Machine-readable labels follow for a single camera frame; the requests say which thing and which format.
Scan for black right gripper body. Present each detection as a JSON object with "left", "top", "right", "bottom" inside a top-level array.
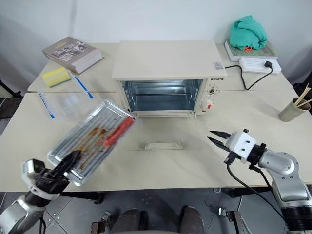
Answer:
[{"left": 224, "top": 137, "right": 236, "bottom": 164}]

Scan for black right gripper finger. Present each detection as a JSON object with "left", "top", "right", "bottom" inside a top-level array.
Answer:
[
  {"left": 207, "top": 136, "right": 231, "bottom": 153},
  {"left": 210, "top": 131, "right": 231, "bottom": 139}
]

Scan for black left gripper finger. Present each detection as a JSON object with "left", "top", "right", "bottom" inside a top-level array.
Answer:
[{"left": 55, "top": 149, "right": 82, "bottom": 176}]

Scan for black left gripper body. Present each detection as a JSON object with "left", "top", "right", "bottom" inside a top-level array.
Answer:
[{"left": 36, "top": 168, "right": 71, "bottom": 195}]

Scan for silver metal baking tray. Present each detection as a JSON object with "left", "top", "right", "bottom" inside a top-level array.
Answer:
[{"left": 46, "top": 100, "right": 136, "bottom": 187}]

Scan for cream oven knob red mark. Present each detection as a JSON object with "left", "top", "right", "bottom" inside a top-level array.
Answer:
[{"left": 200, "top": 99, "right": 216, "bottom": 115}]

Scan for cream oven knob black pointer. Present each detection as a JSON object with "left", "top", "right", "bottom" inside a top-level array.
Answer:
[{"left": 206, "top": 86, "right": 220, "bottom": 97}]

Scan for red sausage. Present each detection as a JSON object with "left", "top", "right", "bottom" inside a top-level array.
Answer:
[{"left": 103, "top": 117, "right": 135, "bottom": 147}]

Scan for cream toaster oven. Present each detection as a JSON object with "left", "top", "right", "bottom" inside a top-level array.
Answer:
[{"left": 111, "top": 40, "right": 228, "bottom": 118}]

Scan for clear zip bag blue strips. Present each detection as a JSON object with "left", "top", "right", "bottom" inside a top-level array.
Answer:
[{"left": 37, "top": 72, "right": 95, "bottom": 123}]

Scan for grey-green cup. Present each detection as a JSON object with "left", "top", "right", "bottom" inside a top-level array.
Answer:
[{"left": 278, "top": 97, "right": 312, "bottom": 122}]

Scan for dark rounded shape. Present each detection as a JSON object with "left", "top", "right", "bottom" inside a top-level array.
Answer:
[
  {"left": 114, "top": 209, "right": 148, "bottom": 234},
  {"left": 179, "top": 206, "right": 205, "bottom": 234}
]

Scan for white power strip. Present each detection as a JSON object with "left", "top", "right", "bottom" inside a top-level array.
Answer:
[{"left": 238, "top": 57, "right": 282, "bottom": 74}]

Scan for thick green-covered book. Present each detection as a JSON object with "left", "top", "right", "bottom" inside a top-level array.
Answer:
[{"left": 223, "top": 39, "right": 279, "bottom": 62}]

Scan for yellow sponge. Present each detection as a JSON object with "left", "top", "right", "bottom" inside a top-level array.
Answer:
[{"left": 42, "top": 67, "right": 72, "bottom": 88}]

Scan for wooden stick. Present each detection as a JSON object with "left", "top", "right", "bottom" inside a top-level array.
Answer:
[
  {"left": 296, "top": 97, "right": 312, "bottom": 108},
  {"left": 294, "top": 83, "right": 311, "bottom": 107}
]

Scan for black tripod leg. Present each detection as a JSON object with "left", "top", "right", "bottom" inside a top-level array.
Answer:
[{"left": 0, "top": 76, "right": 22, "bottom": 98}]

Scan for green cloth bundle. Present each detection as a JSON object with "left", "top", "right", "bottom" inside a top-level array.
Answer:
[{"left": 230, "top": 15, "right": 268, "bottom": 51}]

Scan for thick grey-brown book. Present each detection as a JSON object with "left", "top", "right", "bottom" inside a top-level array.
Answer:
[{"left": 41, "top": 36, "right": 105, "bottom": 75}]

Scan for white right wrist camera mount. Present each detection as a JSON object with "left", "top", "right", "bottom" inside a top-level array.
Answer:
[{"left": 225, "top": 130, "right": 258, "bottom": 163}]

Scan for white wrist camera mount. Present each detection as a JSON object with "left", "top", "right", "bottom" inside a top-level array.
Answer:
[
  {"left": 225, "top": 130, "right": 258, "bottom": 163},
  {"left": 21, "top": 158, "right": 60, "bottom": 200}
]

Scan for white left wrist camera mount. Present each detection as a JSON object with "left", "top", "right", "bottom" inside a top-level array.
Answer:
[{"left": 21, "top": 158, "right": 60, "bottom": 200}]

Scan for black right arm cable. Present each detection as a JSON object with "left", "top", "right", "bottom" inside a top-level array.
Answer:
[{"left": 225, "top": 157, "right": 287, "bottom": 220}]

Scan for black table frame bar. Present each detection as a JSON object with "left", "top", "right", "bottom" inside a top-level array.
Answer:
[
  {"left": 228, "top": 186, "right": 272, "bottom": 198},
  {"left": 58, "top": 191, "right": 106, "bottom": 205}
]

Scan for glass oven door with handle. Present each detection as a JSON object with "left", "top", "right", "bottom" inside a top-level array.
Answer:
[{"left": 123, "top": 111, "right": 197, "bottom": 152}]

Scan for black power cable with plug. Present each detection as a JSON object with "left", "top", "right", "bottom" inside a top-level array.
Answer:
[{"left": 224, "top": 61, "right": 273, "bottom": 91}]

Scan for black object at wall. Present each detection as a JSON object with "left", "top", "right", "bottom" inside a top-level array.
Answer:
[{"left": 293, "top": 82, "right": 312, "bottom": 98}]

